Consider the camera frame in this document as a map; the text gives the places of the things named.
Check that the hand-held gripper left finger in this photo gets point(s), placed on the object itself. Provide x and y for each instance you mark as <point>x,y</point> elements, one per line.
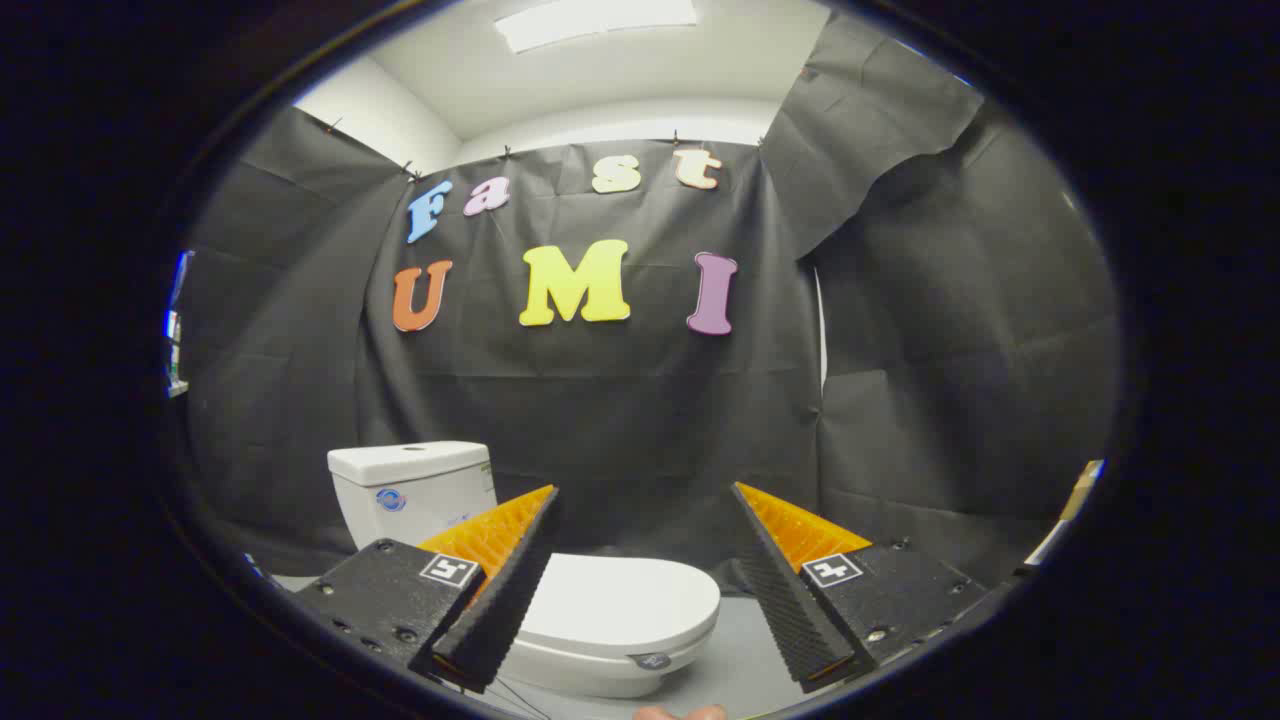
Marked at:
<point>500,610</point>

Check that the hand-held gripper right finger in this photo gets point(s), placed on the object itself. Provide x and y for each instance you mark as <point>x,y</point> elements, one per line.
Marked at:
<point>790,610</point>

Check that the white toilet lid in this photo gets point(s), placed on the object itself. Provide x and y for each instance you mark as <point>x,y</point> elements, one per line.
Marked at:
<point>620,600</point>

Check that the white ceramic toilet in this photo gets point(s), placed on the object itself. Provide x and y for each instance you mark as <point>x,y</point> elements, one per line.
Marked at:
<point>420,500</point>

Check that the black backdrop cloth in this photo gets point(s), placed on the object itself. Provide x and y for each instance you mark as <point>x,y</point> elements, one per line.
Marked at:
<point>620,420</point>

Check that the ceiling light panel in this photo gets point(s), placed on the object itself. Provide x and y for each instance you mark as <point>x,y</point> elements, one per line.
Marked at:
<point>590,20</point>

